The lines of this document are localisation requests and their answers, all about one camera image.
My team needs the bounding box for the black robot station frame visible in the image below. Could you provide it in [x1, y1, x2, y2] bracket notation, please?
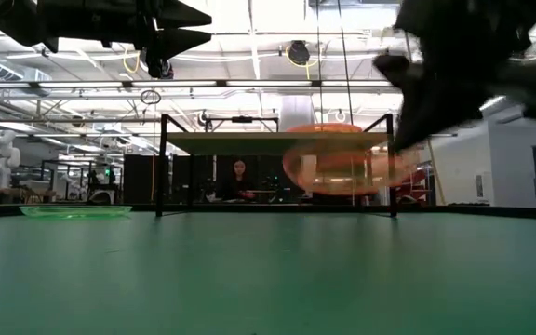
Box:
[39, 159, 125, 205]

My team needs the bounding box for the red object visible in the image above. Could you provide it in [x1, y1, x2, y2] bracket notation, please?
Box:
[395, 169, 430, 199]

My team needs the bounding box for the person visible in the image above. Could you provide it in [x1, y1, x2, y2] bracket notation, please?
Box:
[216, 157, 258, 202]

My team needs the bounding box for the black camera rig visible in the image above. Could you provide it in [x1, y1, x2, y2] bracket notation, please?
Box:
[197, 109, 281, 134]

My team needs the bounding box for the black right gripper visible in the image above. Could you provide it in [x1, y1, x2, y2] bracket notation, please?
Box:
[372, 41, 536, 154]

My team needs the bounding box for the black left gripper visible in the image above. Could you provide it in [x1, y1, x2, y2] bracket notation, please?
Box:
[39, 0, 213, 80]

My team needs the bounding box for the wooden shelf with black legs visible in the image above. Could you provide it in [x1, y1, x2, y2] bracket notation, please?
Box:
[154, 113, 398, 219]

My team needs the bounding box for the clear orange plastic plate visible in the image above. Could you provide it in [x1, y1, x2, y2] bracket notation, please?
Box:
[285, 123, 365, 135]
[281, 137, 422, 196]

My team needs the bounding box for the green table mat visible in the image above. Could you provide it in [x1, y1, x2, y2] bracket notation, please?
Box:
[0, 211, 536, 335]

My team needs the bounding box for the white humanoid robot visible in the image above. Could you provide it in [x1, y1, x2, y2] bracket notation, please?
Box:
[0, 128, 21, 190]

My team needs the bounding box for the clear pink plastic plate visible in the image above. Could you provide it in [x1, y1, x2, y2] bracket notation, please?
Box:
[285, 122, 365, 134]

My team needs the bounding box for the hanging cable ring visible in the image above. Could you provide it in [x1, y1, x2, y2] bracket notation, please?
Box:
[140, 88, 162, 106]

